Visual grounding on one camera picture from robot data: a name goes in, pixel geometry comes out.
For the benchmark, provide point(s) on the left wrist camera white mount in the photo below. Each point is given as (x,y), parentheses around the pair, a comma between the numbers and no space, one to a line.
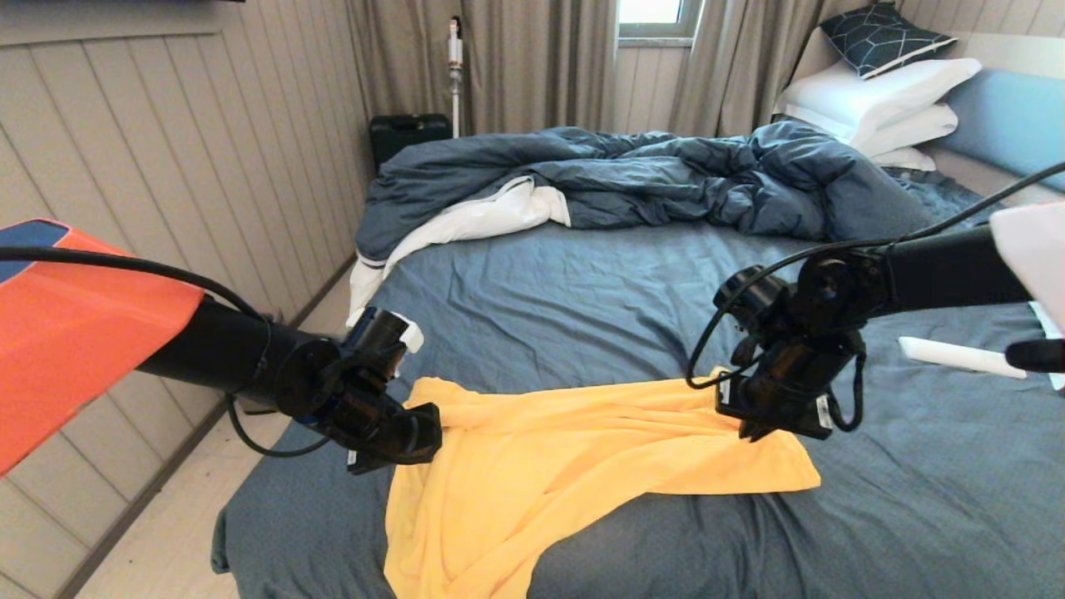
(411,334)

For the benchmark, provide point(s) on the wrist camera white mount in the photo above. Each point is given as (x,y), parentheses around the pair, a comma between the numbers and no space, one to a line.
(411,334)
(724,387)

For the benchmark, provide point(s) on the white pillow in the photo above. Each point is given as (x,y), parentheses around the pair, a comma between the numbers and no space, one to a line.
(869,96)
(915,131)
(908,160)
(1047,320)

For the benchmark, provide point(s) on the dark blue duvet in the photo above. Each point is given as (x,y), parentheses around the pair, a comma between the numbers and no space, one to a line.
(666,175)

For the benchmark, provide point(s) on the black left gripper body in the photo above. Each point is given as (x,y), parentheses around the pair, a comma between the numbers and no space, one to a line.
(366,416)

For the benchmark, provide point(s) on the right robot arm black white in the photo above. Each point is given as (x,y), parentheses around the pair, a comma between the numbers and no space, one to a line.
(940,270)

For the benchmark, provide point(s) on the yellow t-shirt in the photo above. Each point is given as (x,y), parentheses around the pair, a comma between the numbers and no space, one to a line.
(582,466)

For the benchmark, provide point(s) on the flat white remote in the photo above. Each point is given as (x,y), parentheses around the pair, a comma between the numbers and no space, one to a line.
(957,358)

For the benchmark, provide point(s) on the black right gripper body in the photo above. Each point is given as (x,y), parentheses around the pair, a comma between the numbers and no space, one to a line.
(799,358)

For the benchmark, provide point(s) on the grey-beige curtain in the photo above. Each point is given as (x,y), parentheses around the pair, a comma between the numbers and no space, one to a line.
(740,62)
(532,62)

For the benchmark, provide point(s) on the beige bed headboard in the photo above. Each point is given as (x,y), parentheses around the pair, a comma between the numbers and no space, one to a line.
(1019,50)

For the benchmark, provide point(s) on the window with grey frame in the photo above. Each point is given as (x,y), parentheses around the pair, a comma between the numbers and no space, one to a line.
(653,12)

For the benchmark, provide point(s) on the dark patterned cushion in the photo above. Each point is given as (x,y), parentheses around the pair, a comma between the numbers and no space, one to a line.
(886,39)

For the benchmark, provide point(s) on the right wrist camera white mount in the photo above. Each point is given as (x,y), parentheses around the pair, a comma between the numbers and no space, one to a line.
(724,387)

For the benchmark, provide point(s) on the blue headboard cushion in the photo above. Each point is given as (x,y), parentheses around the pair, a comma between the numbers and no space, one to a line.
(1015,125)

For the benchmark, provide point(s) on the black hard case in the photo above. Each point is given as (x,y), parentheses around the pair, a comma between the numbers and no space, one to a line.
(408,137)

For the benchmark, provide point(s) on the white quilt with dark stripe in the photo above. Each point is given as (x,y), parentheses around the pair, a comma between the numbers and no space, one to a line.
(474,220)

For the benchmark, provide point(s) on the white stick vacuum cleaner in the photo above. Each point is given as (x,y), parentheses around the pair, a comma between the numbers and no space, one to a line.
(455,54)

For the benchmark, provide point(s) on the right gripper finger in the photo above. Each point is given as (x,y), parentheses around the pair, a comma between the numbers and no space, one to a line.
(755,433)

